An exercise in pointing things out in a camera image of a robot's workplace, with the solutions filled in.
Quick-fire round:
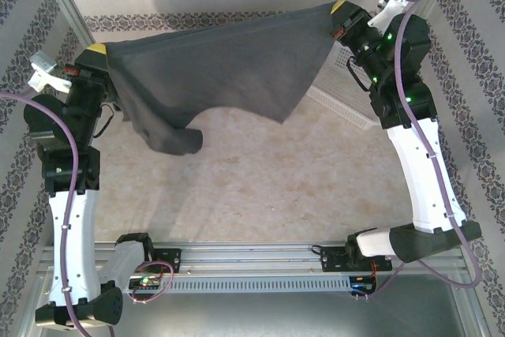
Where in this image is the dark grey t-shirt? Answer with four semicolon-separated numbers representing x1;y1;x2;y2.
105;1;336;156

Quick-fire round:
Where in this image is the white perforated plastic basket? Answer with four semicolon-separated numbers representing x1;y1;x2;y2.
305;47;382;131

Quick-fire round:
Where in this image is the small circuit board green light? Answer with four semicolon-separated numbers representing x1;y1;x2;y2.
129;276;163;291

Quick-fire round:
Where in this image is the small circuit board blue light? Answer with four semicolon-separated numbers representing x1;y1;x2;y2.
349;275;379;295

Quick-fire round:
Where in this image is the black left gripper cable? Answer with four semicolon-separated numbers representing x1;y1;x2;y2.
92;102;120;140

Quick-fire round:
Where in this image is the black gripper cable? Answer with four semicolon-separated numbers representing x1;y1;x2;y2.
346;55;372;94
92;102;120;140

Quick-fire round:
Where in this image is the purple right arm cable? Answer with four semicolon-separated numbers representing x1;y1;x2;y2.
366;0;483;302

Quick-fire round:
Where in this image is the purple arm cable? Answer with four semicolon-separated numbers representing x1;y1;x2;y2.
366;0;483;302
0;90;118;337

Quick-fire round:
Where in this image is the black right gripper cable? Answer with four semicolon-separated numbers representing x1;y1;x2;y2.
346;55;372;94

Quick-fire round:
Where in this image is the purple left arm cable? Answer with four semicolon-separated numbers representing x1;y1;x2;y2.
0;90;118;337

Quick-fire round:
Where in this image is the thin purple wire loop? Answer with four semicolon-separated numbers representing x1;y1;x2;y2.
132;260;175;305

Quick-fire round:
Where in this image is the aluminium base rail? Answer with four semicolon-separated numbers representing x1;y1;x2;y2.
39;240;466;275

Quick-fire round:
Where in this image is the grey slotted cable duct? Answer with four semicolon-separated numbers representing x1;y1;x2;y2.
125;275;353;294

